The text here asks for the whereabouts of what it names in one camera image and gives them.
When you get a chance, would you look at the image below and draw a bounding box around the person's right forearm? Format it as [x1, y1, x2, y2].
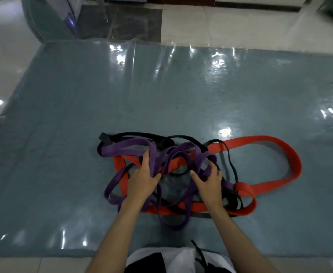
[204, 204, 279, 273]

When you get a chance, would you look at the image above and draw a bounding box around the person's left forearm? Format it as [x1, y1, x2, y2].
[85, 196, 153, 273]

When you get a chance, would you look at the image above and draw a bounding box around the black fabric belt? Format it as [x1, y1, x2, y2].
[97, 132, 244, 219]

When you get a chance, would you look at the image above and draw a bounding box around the teal mat with clear cover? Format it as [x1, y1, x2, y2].
[0, 39, 333, 258]

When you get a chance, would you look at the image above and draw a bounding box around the teal covered furniture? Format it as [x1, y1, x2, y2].
[21, 0, 76, 43]

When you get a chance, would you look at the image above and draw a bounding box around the person's white and black shirt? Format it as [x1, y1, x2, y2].
[125, 247, 237, 273]

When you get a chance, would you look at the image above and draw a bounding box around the purple fabric belt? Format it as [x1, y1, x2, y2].
[100, 138, 242, 231]

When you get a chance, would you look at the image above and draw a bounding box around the person's right hand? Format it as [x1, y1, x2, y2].
[190, 161, 225, 212]

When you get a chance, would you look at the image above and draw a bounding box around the purple plastic object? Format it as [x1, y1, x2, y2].
[64, 12, 80, 37]

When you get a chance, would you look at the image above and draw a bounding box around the black strap on shirt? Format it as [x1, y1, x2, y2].
[190, 239, 210, 273]

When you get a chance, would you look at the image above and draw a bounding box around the red fabric belt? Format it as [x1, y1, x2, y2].
[114, 135, 303, 217]

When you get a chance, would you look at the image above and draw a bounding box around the person's left hand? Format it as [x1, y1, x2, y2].
[126, 150, 162, 209]

